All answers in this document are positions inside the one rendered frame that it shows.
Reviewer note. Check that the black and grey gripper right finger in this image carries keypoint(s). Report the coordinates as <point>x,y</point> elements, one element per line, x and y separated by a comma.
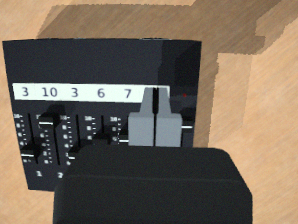
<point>167,126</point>

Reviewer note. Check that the black lighting desk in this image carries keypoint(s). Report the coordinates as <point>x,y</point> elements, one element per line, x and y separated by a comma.
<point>82,91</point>

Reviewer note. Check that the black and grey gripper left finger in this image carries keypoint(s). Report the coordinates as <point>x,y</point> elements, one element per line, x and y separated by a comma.
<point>141,126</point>

